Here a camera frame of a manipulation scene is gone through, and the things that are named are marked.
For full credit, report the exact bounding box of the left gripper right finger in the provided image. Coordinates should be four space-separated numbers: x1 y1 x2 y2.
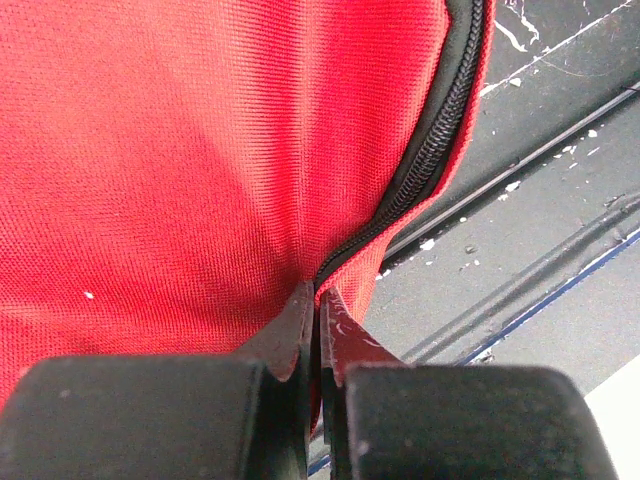
318 289 617 479

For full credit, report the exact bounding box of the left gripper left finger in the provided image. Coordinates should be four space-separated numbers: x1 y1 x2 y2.
1 282 314 479

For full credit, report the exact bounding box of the red backpack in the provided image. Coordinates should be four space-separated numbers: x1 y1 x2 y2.
0 0 497 436

